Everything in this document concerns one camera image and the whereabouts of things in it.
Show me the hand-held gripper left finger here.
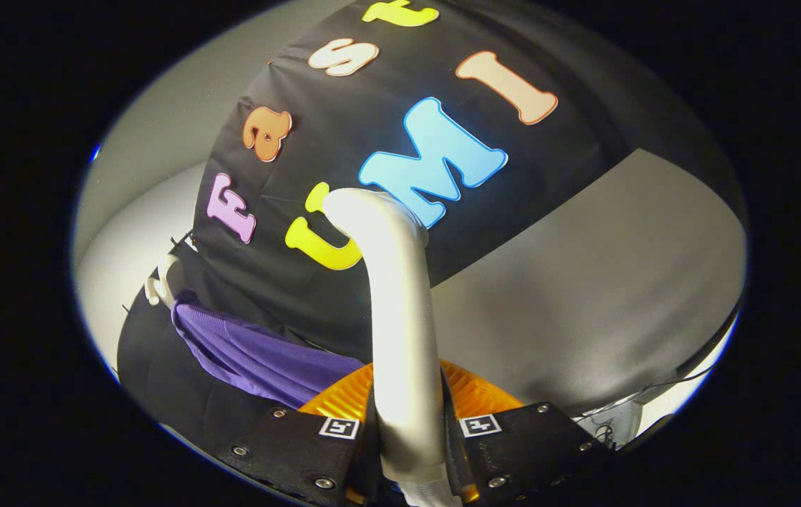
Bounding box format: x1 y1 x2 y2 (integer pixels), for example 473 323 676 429
214 361 380 507

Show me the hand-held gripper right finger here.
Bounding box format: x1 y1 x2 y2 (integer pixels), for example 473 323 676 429
439 359 616 507

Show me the purple corduroy jacket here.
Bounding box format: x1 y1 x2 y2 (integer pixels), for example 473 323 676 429
170 292 366 411

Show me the white garment steamer head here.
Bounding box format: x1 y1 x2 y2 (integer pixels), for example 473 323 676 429
321 188 452 487

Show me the white clothes hanger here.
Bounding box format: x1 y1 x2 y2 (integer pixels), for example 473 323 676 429
145 250 190 308

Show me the grey drawer cabinet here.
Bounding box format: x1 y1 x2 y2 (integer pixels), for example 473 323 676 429
431 146 750 423

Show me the thin black cable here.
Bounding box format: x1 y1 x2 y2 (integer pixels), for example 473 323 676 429
575 363 718 422

